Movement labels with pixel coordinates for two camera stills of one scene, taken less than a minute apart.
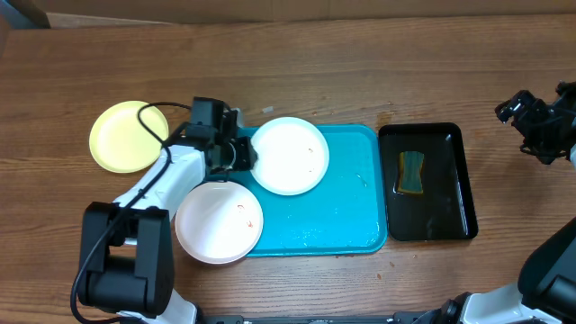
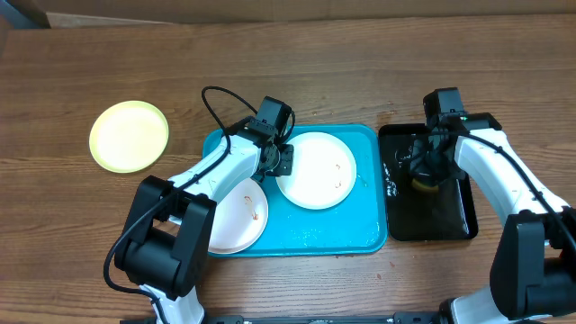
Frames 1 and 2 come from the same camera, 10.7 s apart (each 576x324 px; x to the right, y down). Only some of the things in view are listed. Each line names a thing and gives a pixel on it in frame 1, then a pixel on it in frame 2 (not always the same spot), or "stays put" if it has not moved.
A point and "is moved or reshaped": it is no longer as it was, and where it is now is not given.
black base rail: [411, 318] stays put
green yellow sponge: [410, 176] -> [433, 189]
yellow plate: [120, 143] stays put
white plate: [292, 155] is moved or reshaped
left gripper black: [248, 157] -> [287, 165]
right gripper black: [516, 108] -> [426, 160]
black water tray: [445, 208] stays put
